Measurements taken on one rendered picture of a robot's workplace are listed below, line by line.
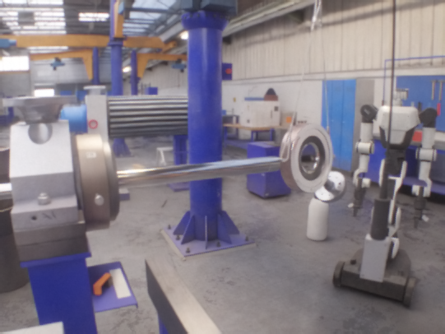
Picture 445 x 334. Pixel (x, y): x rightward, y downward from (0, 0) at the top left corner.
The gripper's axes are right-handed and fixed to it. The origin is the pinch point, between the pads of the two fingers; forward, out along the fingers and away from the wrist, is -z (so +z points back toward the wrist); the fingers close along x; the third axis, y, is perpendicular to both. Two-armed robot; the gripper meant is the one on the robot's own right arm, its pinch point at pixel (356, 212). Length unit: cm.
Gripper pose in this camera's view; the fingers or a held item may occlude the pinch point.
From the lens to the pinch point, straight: 263.4
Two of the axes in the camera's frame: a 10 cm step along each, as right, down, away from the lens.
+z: 1.2, -9.9, -0.4
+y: 8.0, 1.2, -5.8
